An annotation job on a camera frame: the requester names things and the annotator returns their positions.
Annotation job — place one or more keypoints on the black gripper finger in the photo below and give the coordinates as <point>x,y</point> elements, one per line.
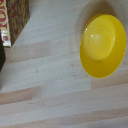
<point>1,56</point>

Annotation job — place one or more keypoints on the yellow plastic bowl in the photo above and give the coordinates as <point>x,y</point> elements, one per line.
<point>101,46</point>

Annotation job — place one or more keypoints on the red yellow snack box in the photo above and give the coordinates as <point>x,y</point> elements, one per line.
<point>13,18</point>

